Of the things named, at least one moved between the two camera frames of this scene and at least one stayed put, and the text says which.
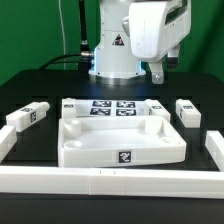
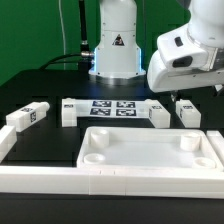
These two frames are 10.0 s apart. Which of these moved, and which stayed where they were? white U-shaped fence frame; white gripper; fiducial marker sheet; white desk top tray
Moved: white desk top tray; white gripper
Stayed: fiducial marker sheet; white U-shaped fence frame
